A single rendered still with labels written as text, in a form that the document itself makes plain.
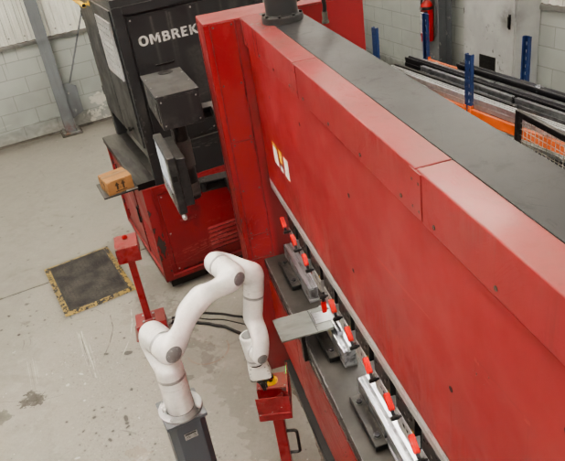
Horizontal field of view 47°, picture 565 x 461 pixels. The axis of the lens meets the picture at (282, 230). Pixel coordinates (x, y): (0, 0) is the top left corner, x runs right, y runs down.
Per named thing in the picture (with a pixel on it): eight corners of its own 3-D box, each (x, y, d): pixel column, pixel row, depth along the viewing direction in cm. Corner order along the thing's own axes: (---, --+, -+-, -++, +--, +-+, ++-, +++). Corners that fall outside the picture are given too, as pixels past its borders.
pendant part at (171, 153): (165, 186, 418) (151, 134, 400) (183, 181, 420) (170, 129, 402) (179, 215, 380) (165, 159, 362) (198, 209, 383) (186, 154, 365)
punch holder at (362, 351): (357, 353, 268) (353, 322, 259) (376, 348, 269) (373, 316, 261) (370, 377, 255) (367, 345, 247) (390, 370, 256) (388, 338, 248)
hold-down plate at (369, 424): (349, 402, 286) (348, 396, 284) (361, 398, 287) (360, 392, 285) (376, 452, 260) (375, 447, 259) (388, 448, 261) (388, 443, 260)
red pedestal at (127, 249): (134, 326, 500) (105, 235, 459) (166, 317, 505) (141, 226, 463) (136, 342, 484) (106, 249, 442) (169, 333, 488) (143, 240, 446)
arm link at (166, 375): (165, 391, 263) (151, 345, 251) (144, 369, 276) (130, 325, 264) (190, 375, 268) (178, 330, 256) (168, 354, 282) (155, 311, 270)
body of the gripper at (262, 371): (266, 352, 300) (271, 369, 306) (245, 356, 301) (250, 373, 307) (266, 363, 294) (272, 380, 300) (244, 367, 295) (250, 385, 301)
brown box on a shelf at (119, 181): (96, 186, 497) (91, 171, 491) (129, 176, 505) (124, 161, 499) (104, 199, 473) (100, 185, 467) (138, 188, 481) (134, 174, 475)
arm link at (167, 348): (154, 355, 267) (173, 374, 256) (136, 341, 259) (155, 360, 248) (233, 263, 277) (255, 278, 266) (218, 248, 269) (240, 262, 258)
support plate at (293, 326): (272, 321, 323) (271, 319, 323) (322, 307, 327) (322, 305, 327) (282, 343, 308) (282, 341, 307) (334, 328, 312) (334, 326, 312)
